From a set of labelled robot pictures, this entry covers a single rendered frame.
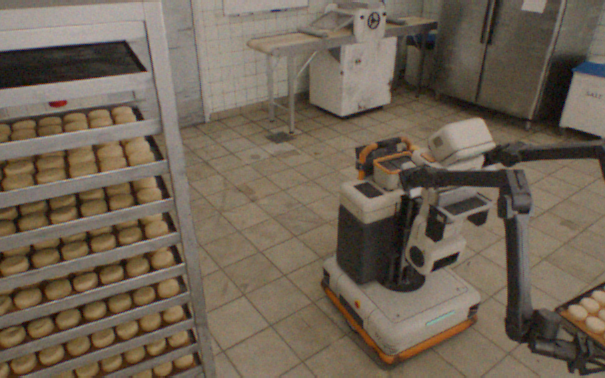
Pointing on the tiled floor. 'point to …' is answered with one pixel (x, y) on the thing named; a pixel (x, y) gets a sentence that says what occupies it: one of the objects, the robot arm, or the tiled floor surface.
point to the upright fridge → (512, 53)
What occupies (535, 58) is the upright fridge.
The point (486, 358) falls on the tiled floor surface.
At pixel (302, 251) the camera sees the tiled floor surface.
